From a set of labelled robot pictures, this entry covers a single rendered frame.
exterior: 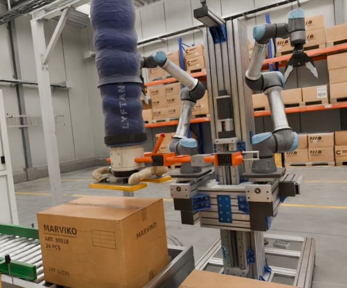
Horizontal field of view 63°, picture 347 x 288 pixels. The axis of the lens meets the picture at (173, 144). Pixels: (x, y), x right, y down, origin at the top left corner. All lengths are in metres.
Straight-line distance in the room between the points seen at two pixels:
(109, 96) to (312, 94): 7.28
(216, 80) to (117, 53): 0.81
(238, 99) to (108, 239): 1.20
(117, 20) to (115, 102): 0.39
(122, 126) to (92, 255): 0.67
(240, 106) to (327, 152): 6.50
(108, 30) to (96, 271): 1.19
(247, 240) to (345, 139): 6.98
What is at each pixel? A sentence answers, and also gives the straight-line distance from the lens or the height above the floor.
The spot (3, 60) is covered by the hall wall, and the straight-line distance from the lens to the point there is 11.73.
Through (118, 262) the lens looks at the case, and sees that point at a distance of 1.49.
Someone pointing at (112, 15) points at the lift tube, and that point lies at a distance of 1.55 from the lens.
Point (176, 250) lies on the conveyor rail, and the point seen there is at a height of 0.59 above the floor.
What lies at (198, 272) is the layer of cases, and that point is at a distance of 1.74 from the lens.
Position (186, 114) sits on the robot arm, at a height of 1.44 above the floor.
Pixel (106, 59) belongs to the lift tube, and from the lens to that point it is 1.49.
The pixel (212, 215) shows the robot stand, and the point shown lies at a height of 0.77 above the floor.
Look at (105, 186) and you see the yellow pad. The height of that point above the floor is 1.09.
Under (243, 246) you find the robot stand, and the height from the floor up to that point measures 0.52.
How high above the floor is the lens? 1.35
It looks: 3 degrees down
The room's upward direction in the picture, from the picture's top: 5 degrees counter-clockwise
